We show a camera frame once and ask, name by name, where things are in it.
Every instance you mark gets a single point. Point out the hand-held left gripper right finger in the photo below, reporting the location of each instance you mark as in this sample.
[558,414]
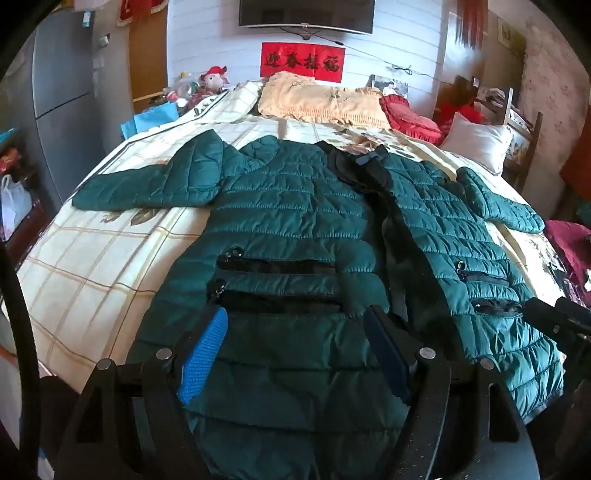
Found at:
[388,357]

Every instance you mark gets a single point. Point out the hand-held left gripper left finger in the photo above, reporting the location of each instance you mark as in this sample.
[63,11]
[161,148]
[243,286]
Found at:
[203,357]

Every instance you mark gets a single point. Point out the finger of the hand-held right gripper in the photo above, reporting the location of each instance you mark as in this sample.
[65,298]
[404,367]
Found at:
[545,318]

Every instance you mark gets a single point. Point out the green quilted puffer jacket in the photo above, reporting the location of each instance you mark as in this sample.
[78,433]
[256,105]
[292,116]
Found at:
[286,207]

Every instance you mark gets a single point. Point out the dark red cloth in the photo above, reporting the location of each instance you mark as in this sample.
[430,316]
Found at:
[570,244]

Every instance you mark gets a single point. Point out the bed with floral checked bedspread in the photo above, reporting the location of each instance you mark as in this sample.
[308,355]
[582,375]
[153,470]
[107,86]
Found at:
[92,258]

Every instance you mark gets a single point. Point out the wooden chair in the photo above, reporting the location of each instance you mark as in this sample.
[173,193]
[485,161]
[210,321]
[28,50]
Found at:
[531,138]

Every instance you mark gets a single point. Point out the white pillow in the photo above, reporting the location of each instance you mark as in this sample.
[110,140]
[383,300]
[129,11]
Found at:
[480,141]

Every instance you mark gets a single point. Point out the red garment on chair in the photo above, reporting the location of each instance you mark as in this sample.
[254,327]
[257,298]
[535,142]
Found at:
[455,113]

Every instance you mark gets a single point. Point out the red heart-shaped cushion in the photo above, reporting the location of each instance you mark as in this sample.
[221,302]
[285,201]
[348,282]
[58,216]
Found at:
[408,120]

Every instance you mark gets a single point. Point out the white plastic bag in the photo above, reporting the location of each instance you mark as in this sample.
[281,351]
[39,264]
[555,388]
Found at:
[14,205]

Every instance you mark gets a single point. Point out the blue gift bag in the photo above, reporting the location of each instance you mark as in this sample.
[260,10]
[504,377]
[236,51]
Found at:
[150,117]

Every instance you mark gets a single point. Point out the yellow frilled pillow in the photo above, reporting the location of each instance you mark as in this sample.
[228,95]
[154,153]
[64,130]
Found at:
[314,101]

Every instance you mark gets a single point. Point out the colourful toy clutter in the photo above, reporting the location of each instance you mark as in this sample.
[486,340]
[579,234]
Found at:
[184,90]

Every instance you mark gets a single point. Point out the framed photo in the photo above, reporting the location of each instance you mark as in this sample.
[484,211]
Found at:
[388,84]

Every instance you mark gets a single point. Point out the plush toy with red hat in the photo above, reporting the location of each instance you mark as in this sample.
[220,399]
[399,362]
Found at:
[214,78]

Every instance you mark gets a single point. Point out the grey refrigerator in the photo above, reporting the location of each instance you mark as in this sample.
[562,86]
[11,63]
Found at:
[64,106]

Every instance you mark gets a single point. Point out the brown wooden door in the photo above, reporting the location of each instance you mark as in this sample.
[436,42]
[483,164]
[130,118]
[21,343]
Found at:
[150,64]

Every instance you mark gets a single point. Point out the red hanging door decoration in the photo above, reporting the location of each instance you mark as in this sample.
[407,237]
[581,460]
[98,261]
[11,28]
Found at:
[138,11]

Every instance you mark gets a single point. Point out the red wall banner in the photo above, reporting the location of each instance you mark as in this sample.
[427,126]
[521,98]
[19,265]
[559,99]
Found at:
[302,62]

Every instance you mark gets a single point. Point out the wall-mounted television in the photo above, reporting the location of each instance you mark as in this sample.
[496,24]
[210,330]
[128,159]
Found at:
[304,14]

